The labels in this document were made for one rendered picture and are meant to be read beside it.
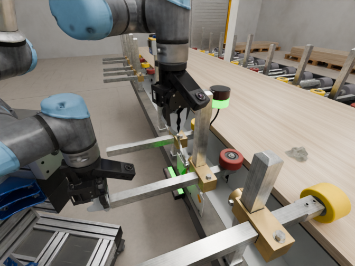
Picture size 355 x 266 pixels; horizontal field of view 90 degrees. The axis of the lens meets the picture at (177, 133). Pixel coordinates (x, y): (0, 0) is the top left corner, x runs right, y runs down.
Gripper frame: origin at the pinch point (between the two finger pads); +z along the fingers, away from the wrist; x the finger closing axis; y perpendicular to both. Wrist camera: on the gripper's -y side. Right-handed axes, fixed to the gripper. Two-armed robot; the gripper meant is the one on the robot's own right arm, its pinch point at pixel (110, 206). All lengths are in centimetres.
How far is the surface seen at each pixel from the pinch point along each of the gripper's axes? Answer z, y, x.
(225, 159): -8.6, -38.5, 1.0
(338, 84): -14, -138, -30
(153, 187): -3.7, -13.7, 0.3
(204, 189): -1.9, -29.2, 5.1
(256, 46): 52, -591, -613
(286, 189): -8, -48, 17
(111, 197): -3.6, -1.2, -0.3
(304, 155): -10, -64, 9
